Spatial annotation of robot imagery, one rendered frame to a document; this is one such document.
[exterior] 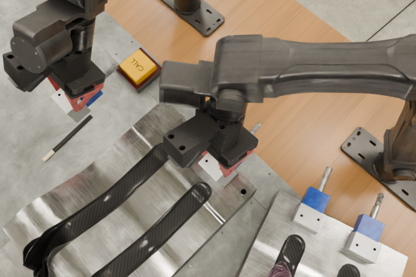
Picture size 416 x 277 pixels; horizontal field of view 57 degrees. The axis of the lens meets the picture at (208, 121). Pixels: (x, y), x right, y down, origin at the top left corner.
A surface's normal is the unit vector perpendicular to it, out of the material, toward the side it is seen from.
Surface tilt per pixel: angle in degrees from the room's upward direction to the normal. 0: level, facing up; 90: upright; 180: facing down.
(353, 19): 0
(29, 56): 63
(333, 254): 0
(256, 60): 14
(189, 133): 22
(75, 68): 90
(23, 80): 90
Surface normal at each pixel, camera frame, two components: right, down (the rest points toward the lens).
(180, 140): 0.08, -0.65
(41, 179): -0.02, -0.33
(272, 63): -0.26, -0.36
